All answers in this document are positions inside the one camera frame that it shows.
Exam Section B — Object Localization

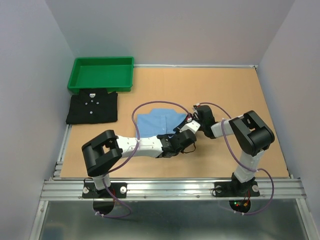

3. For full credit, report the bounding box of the light blue long sleeve shirt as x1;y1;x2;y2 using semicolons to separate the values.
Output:
136;108;187;138

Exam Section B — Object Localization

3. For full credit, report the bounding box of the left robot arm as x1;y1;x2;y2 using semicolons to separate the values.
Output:
81;129;197;197

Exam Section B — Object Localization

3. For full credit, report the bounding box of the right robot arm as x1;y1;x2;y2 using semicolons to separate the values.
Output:
193;103;275;195

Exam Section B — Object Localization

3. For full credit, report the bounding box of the folded black shirt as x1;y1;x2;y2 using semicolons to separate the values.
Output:
65;88;118;125

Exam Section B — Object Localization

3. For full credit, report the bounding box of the green plastic tray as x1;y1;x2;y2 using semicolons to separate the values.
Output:
67;56;135;94

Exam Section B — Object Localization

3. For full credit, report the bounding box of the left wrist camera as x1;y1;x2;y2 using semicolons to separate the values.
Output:
179;120;201;134

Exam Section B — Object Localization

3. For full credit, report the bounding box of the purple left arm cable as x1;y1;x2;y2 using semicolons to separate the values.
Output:
93;101;193;219

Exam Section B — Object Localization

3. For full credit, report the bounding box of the aluminium mounting rail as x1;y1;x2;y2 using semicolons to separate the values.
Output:
40;178;307;202

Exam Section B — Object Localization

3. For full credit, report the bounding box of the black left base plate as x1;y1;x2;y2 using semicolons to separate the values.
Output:
81;182;128;199

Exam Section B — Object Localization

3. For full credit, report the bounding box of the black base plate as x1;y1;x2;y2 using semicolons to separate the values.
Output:
212;181;260;198
81;182;128;199

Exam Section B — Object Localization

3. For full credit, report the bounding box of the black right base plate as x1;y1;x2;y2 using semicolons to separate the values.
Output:
212;181;260;198

